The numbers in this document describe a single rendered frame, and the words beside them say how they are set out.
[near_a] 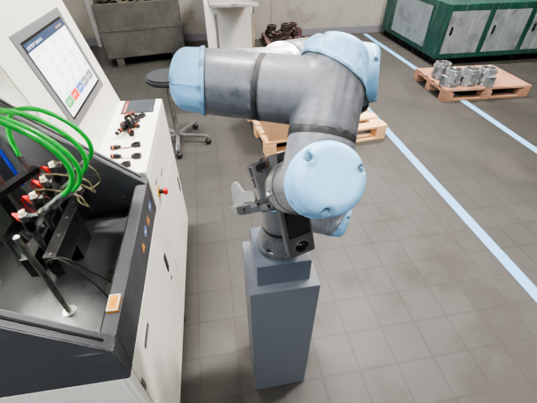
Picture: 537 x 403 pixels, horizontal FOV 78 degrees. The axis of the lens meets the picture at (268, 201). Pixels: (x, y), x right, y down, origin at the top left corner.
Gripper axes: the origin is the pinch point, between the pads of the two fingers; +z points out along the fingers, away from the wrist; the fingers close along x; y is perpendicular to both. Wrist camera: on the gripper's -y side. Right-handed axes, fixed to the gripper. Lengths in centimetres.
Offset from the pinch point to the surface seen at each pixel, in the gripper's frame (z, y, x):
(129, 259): 42, -7, 38
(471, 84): 285, 50, -335
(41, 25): 74, 85, 51
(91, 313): 44, -19, 54
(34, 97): 58, 53, 55
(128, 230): 52, 1, 38
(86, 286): 52, -12, 56
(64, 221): 55, 10, 57
